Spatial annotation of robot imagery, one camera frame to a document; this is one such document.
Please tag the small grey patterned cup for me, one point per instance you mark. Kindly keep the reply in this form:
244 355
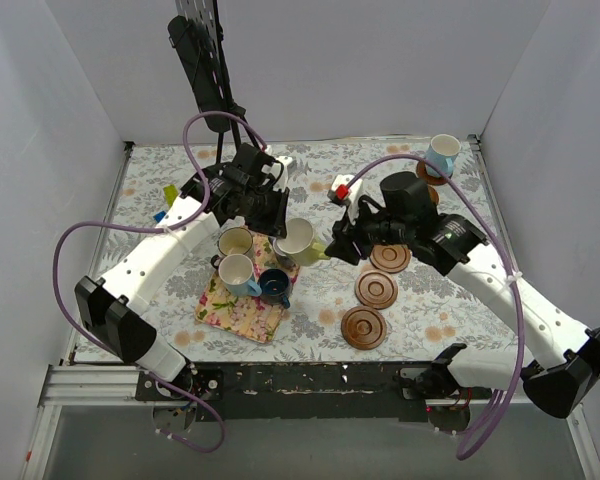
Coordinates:
283 259

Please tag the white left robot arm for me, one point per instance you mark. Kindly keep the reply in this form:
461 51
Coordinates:
111 306

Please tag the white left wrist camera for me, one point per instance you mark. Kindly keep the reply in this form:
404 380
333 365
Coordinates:
280 171

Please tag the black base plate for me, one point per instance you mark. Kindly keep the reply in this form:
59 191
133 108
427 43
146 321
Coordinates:
308 390

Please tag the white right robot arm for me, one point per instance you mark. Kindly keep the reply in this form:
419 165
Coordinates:
560 362

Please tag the colourful toy blocks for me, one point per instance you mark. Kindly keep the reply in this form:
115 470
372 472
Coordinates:
170 194

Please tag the black tripod stand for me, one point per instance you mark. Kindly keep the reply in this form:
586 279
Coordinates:
237 111

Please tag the floral table cloth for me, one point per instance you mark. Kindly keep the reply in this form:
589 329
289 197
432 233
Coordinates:
430 312

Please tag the floral serving tray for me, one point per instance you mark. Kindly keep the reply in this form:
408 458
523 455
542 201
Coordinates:
247 317

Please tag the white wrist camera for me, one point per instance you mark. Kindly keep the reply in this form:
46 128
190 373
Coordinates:
346 191
280 171

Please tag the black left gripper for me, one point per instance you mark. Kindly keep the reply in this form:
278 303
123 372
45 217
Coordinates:
268 212

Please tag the brown wooden coaster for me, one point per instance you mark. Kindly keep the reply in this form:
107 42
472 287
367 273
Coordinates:
390 258
433 195
376 289
363 328
431 176

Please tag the white mug green handle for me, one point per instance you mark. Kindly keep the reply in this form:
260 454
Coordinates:
301 243

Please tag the cream enamel mug dark rim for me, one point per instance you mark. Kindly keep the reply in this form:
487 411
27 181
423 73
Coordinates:
237 240

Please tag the white mug blue handle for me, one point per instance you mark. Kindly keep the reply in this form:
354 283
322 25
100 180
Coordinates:
236 272

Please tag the dark blue mug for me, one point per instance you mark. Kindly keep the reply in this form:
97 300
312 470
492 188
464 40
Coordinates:
275 287

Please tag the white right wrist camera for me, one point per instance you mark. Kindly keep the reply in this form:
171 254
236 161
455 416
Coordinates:
346 191

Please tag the white mug light blue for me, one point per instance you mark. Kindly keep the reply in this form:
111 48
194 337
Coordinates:
441 155

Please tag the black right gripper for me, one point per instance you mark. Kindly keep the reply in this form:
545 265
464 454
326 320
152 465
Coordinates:
352 239

